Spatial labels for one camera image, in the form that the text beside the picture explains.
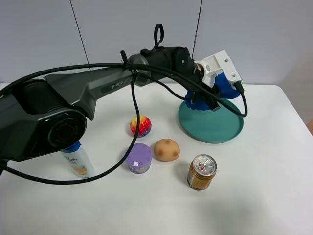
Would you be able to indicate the gold drink can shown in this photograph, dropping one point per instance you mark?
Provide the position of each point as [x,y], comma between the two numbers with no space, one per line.
[202,170]

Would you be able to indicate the red yellow ball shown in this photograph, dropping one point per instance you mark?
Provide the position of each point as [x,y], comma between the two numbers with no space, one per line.
[144,126]

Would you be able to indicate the purple lidded jar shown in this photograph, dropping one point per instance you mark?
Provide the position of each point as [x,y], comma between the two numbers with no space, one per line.
[139,158]

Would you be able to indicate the teal round tray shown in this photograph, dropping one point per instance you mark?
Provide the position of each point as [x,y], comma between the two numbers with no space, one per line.
[210,127]

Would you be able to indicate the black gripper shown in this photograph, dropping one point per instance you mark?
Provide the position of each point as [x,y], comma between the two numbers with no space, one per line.
[199,73]

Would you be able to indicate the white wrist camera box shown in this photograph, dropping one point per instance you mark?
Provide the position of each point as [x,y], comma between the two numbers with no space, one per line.
[216,64]

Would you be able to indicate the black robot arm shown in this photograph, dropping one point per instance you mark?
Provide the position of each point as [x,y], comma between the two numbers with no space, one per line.
[48,111]

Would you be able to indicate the white bottle blue cap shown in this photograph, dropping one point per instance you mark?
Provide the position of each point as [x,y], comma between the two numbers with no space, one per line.
[79,161]

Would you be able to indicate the tan potato toy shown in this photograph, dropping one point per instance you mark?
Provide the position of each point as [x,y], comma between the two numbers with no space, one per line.
[166,150]

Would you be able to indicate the blue cloth bundle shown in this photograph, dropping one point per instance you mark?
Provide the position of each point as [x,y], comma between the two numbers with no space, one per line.
[222,89]

